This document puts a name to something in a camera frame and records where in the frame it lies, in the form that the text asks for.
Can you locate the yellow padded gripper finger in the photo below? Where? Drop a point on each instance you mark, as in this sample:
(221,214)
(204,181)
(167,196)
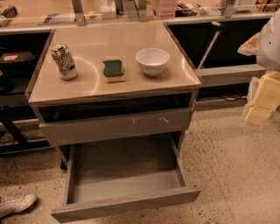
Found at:
(263,98)

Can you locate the grey drawer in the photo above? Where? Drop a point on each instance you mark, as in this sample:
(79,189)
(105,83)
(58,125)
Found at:
(123,175)
(116,126)

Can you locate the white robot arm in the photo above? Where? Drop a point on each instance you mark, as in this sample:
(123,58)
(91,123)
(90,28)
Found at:
(265,45)

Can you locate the grey drawer cabinet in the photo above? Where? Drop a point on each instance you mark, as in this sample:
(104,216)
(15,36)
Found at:
(88,95)

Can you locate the grey top drawer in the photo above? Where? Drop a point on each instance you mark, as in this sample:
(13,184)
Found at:
(116,126)

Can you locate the grey low shelf beam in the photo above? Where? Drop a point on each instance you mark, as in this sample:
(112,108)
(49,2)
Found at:
(229,75)

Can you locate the white bowl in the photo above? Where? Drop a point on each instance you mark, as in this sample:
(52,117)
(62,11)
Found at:
(152,61)

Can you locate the pink stacked containers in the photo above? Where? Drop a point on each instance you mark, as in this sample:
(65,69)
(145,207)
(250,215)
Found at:
(163,8)

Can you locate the green yellow sponge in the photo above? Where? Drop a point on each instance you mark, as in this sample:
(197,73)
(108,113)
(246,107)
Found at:
(113,71)

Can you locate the printed soda can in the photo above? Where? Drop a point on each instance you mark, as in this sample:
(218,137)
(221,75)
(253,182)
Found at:
(63,58)

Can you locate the white sneaker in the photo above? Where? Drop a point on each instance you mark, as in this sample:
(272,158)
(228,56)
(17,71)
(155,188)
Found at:
(11,205)

